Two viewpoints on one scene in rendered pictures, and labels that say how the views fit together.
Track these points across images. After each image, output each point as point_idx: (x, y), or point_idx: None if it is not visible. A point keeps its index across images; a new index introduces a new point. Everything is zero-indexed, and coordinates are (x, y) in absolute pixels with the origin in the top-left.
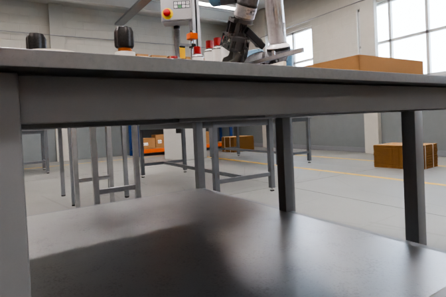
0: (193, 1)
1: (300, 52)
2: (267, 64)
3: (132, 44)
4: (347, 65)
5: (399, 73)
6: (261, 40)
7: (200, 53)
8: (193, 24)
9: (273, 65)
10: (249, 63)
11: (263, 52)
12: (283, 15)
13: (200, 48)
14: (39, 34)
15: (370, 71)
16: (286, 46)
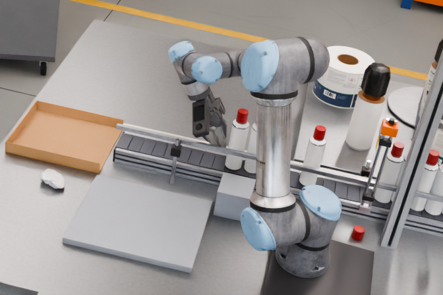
0: (433, 80)
1: (119, 129)
2: (57, 69)
3: (364, 89)
4: (45, 107)
5: (16, 123)
6: (192, 125)
7: (313, 136)
8: (420, 117)
9: (55, 70)
10: (60, 64)
11: (303, 203)
12: (256, 145)
13: (316, 130)
14: (442, 41)
15: (28, 107)
16: (250, 196)
